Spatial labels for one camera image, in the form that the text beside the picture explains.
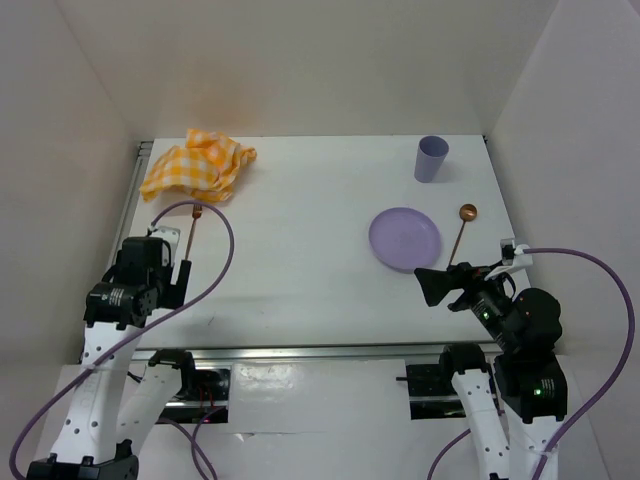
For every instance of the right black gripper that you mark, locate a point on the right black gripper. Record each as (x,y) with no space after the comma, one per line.
(434,283)

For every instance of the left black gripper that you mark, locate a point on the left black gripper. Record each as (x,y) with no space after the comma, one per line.
(172,295)

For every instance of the lilac plastic plate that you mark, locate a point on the lilac plastic plate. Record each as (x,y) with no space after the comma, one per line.
(404,239)

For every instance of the copper fork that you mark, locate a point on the copper fork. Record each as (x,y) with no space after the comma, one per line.
(195,216)

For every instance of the yellow checkered cloth napkin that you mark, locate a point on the yellow checkered cloth napkin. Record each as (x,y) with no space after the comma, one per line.
(204,168)

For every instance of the lilac plastic cup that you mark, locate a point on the lilac plastic cup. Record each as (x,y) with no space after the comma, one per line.
(431,153)

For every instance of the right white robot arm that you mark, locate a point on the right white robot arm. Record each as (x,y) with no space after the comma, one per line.
(513,403)

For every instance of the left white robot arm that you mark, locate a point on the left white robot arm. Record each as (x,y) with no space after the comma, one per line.
(102,435)

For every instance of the copper spoon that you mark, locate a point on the copper spoon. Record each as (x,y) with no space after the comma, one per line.
(467,213)

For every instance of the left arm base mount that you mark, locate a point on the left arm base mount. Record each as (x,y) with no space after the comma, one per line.
(182,394)

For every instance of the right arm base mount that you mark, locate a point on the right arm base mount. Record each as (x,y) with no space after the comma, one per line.
(430,395)

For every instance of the aluminium table frame rail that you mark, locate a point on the aluminium table frame rail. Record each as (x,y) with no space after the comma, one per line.
(285,268)

